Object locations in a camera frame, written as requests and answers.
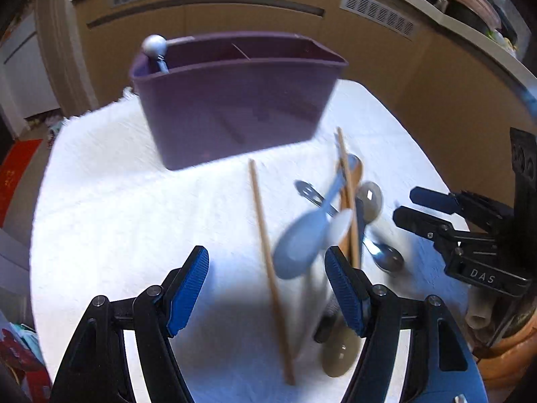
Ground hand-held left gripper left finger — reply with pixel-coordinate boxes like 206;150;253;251
50;245;209;403

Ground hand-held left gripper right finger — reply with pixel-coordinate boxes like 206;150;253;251
325;247;489;403

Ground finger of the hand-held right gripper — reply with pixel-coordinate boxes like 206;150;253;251
410;187;505;224
392;206;498;264

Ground metal spoon with slotted handle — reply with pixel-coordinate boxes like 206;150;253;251
295;180;405;273

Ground grey spoon with black handle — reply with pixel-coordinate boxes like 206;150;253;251
312;298;362;379
354;180;384;238

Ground white plastic spoon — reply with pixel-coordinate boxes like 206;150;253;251
291;208;354;359

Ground light blue plastic spoon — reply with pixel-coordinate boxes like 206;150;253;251
273;153;361;280

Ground wooden spoon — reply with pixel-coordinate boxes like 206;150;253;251
338;155;365;269

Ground wooden chopstick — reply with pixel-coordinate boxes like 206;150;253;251
248;159;296;386
336;127;362;269

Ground purple plastic utensil holder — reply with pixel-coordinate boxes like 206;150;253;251
129;31;349;171

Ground person's right hand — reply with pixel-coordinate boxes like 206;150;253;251
465;289;493;330

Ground orange round container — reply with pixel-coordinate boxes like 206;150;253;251
476;311;537;391

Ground white textured towel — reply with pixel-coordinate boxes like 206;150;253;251
29;80;475;403

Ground brown wooden cabinet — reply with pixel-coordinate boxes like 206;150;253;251
71;0;537;202

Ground cream countertop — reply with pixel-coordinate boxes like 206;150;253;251
69;0;537;91

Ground red printed bag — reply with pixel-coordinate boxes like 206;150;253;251
0;323;53;403

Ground black pot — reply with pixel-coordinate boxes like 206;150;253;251
444;0;492;35

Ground short white vent grille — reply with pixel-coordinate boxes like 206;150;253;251
340;0;416;40

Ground red cardboard box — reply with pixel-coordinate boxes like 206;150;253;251
0;138;45;227

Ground silver ball-topped utensil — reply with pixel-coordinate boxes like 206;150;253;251
141;34;170;74

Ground white door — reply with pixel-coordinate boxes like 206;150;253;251
0;8;59;124

